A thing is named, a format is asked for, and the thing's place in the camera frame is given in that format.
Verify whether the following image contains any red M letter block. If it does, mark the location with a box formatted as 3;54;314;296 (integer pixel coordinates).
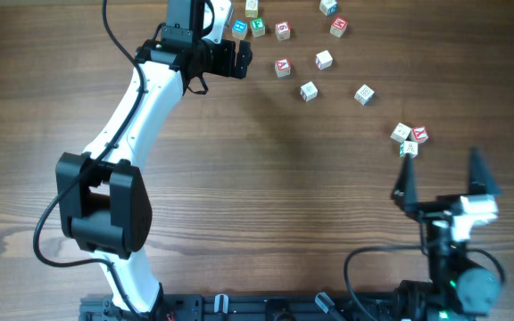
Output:
330;17;349;37

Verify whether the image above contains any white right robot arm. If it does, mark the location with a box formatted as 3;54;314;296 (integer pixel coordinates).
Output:
391;148;506;320

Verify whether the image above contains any red Y letter block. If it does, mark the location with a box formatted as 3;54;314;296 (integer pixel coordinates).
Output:
410;126;429;144

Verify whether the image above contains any yellow letter block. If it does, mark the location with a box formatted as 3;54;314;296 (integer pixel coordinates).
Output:
245;0;259;18

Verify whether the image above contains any green F letter block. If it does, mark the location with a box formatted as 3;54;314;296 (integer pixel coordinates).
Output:
251;17;266;37

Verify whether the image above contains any green edged plain block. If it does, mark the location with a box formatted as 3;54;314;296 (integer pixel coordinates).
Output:
399;140;419;158

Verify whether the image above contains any plain red trimmed block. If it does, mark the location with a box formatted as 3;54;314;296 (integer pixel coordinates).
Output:
300;81;319;102

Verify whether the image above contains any blue white corner block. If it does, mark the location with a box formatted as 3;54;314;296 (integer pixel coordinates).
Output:
319;0;338;16

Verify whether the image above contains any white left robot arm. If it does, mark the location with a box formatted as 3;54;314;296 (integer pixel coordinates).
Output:
53;0;253;320

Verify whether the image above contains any blue letter block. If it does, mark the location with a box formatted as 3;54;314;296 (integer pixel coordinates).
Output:
232;20;248;40

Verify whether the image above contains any plain B letter block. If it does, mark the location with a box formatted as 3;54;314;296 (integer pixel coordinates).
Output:
354;84;375;105

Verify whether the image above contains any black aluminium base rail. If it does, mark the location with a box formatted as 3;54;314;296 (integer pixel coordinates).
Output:
78;290;477;321

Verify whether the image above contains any red 6 number block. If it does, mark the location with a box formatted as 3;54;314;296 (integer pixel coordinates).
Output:
275;21;291;41

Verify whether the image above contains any plain wooden picture block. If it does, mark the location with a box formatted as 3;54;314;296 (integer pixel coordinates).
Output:
390;123;411;143

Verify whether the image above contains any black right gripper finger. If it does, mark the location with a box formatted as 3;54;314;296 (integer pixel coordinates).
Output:
468;147;501;196
391;157;419;214

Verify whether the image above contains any red A letter block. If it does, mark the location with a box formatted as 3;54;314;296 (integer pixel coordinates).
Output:
275;58;291;78

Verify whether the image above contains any red edged plain block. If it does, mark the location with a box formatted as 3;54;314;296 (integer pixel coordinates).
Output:
315;50;334;70

